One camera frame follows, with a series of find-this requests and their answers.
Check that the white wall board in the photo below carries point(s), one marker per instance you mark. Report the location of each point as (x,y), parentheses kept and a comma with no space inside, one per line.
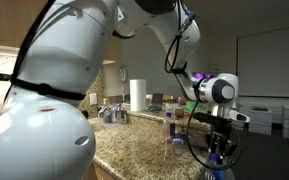
(270,61)

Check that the green tissue box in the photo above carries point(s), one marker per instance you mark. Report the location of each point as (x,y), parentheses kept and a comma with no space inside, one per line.
(193,107)

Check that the white wall outlet plate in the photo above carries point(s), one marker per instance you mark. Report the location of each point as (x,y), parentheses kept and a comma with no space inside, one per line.
(93,99)

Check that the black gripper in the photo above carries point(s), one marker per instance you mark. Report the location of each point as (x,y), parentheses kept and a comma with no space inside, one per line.
(220,123)

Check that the white bin with clear liner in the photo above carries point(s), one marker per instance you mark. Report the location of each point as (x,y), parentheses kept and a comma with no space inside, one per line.
(233,175)

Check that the wooden wall cabinet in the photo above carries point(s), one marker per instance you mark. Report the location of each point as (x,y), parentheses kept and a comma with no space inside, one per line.
(112,51)

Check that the small brown jar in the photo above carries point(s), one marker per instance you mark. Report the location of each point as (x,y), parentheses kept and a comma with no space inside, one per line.
(179,112)

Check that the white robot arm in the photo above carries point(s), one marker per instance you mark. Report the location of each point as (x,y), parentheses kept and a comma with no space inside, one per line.
(50,50)

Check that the black plastic bowl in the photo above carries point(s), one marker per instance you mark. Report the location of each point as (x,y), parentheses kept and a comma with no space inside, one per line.
(156,109)

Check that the white paper towel roll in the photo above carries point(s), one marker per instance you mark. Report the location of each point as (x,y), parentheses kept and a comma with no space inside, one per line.
(138,95)

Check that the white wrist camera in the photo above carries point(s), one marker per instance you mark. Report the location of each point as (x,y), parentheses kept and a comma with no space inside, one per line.
(239,116)

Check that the black flat object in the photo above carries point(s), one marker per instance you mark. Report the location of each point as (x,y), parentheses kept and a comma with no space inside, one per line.
(260,108)

